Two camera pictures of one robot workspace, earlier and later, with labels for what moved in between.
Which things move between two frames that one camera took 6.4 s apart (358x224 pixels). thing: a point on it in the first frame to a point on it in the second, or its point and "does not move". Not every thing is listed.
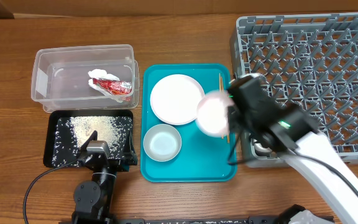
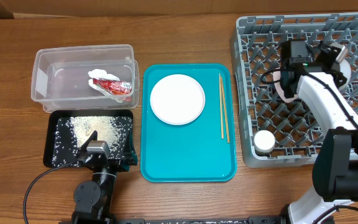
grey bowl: (162, 142) to (345, 68)
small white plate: (211, 115) to (278, 86)
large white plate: (174, 99) does not move
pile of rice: (71, 132) does not move
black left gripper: (130, 157) does not move
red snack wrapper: (114, 86) does not move
